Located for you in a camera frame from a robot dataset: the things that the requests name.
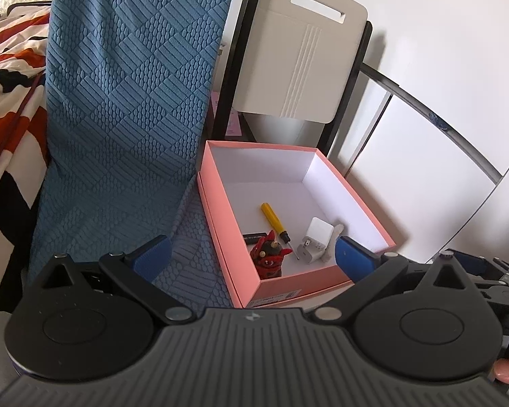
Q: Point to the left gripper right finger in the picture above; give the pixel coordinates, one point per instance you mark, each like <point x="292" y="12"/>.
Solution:
<point x="374" y="276"/>

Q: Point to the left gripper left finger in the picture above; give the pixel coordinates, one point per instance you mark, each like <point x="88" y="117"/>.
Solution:
<point x="134" y="273"/>

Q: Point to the white charger cube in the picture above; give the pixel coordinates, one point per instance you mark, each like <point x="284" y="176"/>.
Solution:
<point x="310" y="251"/>

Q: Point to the white power adapter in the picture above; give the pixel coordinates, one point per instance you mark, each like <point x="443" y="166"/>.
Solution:
<point x="318" y="234"/>

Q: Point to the yellow handled screwdriver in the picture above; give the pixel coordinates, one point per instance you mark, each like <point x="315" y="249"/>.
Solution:
<point x="277" y="225"/>

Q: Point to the pink cardboard box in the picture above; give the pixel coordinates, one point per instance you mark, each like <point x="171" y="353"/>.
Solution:
<point x="299" y="183"/>

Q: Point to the blue textured sofa cover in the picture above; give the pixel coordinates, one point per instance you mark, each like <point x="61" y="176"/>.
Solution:
<point x="127" y="90"/>

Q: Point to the white folding chair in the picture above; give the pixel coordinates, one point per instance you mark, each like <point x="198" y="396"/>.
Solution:
<point x="300" y="59"/>

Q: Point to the red white black blanket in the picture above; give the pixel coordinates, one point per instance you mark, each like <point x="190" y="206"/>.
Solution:
<point x="23" y="150"/>

